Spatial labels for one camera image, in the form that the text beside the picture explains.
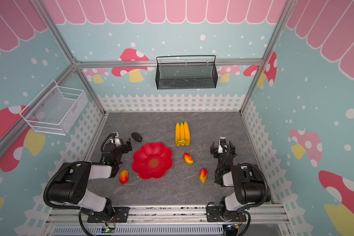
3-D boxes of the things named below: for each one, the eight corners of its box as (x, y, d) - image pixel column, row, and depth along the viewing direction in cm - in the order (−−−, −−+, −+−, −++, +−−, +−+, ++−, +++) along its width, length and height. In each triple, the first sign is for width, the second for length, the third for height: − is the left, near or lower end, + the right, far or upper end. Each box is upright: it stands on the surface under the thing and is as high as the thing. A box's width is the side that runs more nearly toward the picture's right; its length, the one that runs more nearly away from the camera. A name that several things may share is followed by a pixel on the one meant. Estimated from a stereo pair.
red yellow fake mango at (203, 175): (197, 181, 87) (198, 178, 84) (200, 169, 92) (201, 167, 88) (204, 183, 86) (205, 181, 83) (207, 172, 91) (208, 169, 88)
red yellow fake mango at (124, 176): (121, 184, 86) (119, 182, 83) (121, 172, 90) (119, 170, 87) (128, 182, 86) (126, 180, 83) (128, 171, 91) (126, 168, 88)
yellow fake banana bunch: (175, 147, 101) (174, 143, 97) (175, 126, 113) (175, 122, 108) (189, 147, 101) (190, 143, 97) (189, 126, 113) (189, 122, 108)
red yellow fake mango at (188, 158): (187, 166, 93) (187, 163, 90) (183, 156, 97) (183, 153, 94) (193, 164, 94) (193, 161, 91) (189, 154, 98) (189, 151, 95)
